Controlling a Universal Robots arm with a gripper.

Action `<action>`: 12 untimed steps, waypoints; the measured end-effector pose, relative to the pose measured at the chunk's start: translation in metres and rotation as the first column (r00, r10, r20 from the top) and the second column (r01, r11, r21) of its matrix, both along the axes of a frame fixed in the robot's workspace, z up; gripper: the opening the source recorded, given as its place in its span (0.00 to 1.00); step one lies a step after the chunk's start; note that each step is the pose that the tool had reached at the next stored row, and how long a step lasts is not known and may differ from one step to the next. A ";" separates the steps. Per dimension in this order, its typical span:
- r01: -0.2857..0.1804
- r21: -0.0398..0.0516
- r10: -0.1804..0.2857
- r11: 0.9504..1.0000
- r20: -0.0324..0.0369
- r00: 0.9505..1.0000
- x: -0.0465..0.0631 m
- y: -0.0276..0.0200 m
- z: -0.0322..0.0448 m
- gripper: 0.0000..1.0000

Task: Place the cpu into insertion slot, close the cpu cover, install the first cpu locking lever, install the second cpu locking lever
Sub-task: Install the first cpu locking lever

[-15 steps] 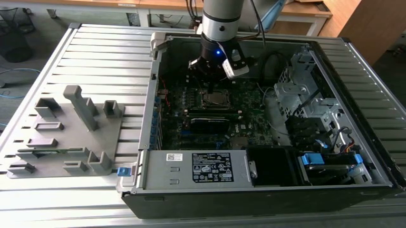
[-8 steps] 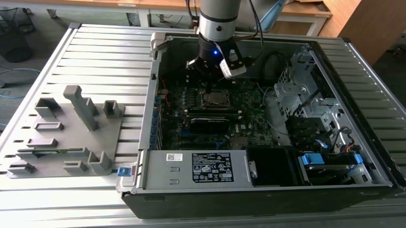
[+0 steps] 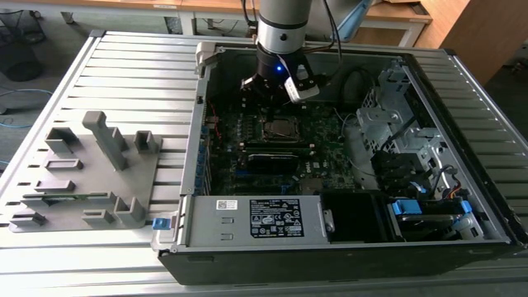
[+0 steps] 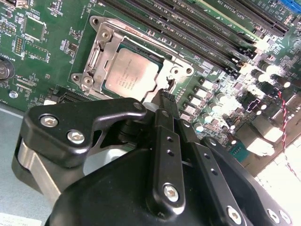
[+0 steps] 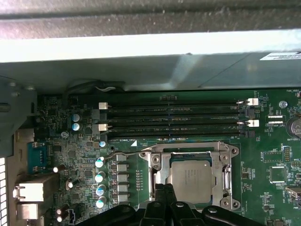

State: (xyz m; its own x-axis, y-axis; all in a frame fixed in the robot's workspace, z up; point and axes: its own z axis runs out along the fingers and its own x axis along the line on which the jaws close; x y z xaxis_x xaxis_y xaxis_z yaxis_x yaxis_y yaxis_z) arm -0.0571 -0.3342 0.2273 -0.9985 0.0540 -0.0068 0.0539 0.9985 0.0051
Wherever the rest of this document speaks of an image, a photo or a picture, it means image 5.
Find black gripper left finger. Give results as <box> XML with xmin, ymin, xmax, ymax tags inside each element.
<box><xmin>90</xmin><ymin>183</ymin><xmax>167</xmax><ymax>226</ymax></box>

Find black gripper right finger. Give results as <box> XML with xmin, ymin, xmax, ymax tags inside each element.
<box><xmin>166</xmin><ymin>183</ymin><xmax>265</xmax><ymax>226</ymax></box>

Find silver CPU plate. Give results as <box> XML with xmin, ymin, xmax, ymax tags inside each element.
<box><xmin>170</xmin><ymin>160</ymin><xmax>217</xmax><ymax>203</ymax></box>

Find metal socket cover frame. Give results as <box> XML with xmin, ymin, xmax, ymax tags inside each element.
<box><xmin>152</xmin><ymin>142</ymin><xmax>227</xmax><ymax>209</ymax></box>

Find metal wire locking lever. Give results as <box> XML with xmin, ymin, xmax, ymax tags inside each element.
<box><xmin>102</xmin><ymin>147</ymin><xmax>153</xmax><ymax>161</ymax></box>
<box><xmin>222</xmin><ymin>162</ymin><xmax>234</xmax><ymax>194</ymax></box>

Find CPU socket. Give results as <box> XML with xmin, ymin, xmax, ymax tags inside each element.
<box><xmin>138</xmin><ymin>141</ymin><xmax>241</xmax><ymax>211</ymax></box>

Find RAM slot black clips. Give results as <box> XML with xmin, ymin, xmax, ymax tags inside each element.
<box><xmin>92</xmin><ymin>108</ymin><xmax>256</xmax><ymax>120</ymax></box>
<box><xmin>100</xmin><ymin>130</ymin><xmax>256</xmax><ymax>142</ymax></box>

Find RAM slot white clips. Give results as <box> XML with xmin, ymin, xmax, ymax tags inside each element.
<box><xmin>98</xmin><ymin>97</ymin><xmax>259</xmax><ymax>110</ymax></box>

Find green motherboard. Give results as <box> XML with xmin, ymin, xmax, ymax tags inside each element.
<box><xmin>35</xmin><ymin>89</ymin><xmax>301</xmax><ymax>226</ymax></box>

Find internal USB port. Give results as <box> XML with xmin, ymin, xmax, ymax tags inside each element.
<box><xmin>285</xmin><ymin>185</ymin><xmax>301</xmax><ymax>199</ymax></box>

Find silver network port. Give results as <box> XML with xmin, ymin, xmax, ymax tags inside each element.
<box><xmin>13</xmin><ymin>181</ymin><xmax>45</xmax><ymax>202</ymax></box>

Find silver rear port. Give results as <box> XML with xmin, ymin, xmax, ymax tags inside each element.
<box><xmin>16</xmin><ymin>202</ymin><xmax>40</xmax><ymax>221</ymax></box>

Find blue serial port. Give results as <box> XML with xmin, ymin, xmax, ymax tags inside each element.
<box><xmin>26</xmin><ymin>142</ymin><xmax>47</xmax><ymax>174</ymax></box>

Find coin cell battery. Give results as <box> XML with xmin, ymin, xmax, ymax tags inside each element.
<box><xmin>286</xmin><ymin>117</ymin><xmax>301</xmax><ymax>139</ymax></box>

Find black open PC case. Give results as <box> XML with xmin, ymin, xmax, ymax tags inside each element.
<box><xmin>0</xmin><ymin>0</ymin><xmax>301</xmax><ymax>226</ymax></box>

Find white case sticker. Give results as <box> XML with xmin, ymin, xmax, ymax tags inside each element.
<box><xmin>259</xmin><ymin>50</ymin><xmax>301</xmax><ymax>61</ymax></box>

